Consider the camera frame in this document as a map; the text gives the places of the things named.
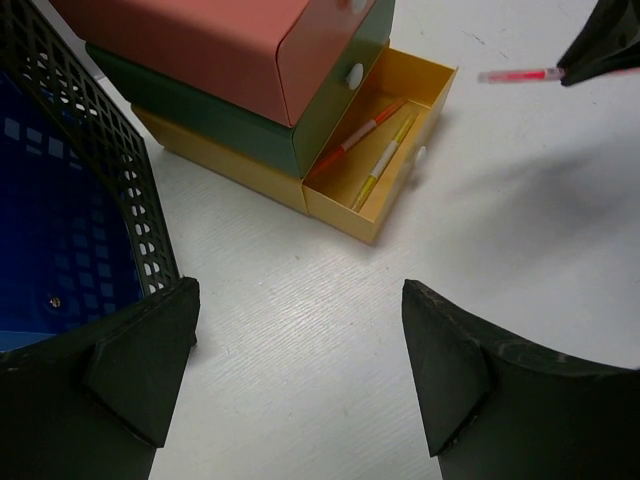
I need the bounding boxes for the pink thin pen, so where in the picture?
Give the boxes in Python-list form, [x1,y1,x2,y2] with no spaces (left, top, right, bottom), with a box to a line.
[477,66,640,85]

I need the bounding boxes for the salmon top drawer box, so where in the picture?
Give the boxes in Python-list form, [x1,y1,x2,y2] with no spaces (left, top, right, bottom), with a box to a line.
[52,0,373,126]

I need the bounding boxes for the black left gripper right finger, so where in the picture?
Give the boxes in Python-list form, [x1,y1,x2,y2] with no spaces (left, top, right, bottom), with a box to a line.
[402,280,639,479]

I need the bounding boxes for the orange thin pen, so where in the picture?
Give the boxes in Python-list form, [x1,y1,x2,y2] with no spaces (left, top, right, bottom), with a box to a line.
[310,98,407,176]

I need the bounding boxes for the black mesh file holder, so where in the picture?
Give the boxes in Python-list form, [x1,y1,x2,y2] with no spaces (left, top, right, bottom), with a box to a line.
[1,1,180,295]

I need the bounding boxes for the yellow thin pen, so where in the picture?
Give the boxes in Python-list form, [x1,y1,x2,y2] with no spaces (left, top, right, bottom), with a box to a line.
[351,111,418,212]

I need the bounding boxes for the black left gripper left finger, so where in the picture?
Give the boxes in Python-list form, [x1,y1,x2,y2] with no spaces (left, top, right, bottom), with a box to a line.
[1,277,200,479]

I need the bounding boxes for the green drawer box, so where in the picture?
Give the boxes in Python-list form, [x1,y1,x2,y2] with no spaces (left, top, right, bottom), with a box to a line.
[86,1,395,178]

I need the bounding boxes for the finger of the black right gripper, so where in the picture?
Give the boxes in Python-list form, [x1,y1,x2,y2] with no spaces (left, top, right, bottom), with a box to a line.
[557,0,639,87]

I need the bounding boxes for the yellow bottom drawer box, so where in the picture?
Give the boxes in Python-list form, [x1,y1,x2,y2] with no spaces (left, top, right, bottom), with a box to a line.
[132,47,457,243]

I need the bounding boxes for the blue plastic folder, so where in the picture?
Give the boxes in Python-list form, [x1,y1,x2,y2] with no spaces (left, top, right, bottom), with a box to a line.
[1,73,143,351]

